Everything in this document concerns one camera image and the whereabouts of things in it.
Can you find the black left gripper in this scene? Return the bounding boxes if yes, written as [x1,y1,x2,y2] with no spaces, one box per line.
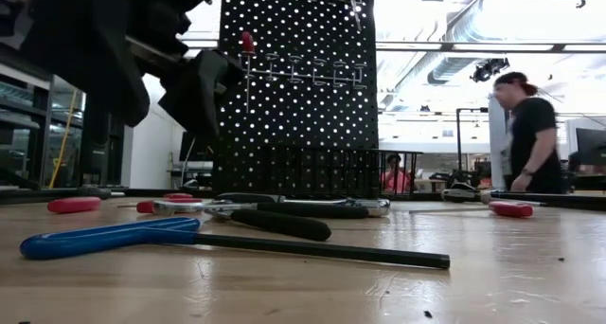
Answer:
[94,0,243,140]

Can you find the red-handled screwdriver pair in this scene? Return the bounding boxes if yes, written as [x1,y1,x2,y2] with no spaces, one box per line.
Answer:
[116,198,205,215]

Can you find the silver pliers black handles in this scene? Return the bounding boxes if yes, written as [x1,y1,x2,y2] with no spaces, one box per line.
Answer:
[151,198,370,243]

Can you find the blue loop-handle hex key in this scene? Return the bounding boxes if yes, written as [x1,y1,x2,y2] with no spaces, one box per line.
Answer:
[19,216,452,271]

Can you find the chrome ratchet grey black handle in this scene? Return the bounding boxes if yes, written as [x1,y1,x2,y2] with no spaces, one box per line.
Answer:
[215,191,392,219]

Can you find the grey black handled screwdriver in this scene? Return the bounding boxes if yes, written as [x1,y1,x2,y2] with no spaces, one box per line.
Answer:
[440,181,550,207]

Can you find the black monitor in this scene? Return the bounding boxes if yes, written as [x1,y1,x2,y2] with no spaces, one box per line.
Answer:
[575,127,606,167]
[178,132,215,163]

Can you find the black perforated pegboard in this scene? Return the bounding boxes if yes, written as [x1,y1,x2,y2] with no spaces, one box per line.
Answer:
[212,0,380,197]

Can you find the dark storage shelf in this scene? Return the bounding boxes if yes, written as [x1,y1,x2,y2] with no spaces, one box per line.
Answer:
[0,44,129,190]

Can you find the person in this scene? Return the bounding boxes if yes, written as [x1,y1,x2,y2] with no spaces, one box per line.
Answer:
[381,153,414,194]
[491,71,567,195]

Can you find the black pole stand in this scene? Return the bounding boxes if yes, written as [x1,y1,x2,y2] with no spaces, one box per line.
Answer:
[454,106,490,173]

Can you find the black ceiling spotlight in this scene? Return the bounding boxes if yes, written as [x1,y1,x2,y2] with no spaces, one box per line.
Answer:
[470,57,511,83]

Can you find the white tower fan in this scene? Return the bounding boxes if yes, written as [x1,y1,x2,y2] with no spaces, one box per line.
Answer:
[487,94,513,190]

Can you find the black upright post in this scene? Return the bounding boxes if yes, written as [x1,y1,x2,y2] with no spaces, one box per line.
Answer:
[78,100,127,188]

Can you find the black metal table frame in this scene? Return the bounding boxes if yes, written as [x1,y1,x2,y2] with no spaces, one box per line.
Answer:
[0,186,606,212]

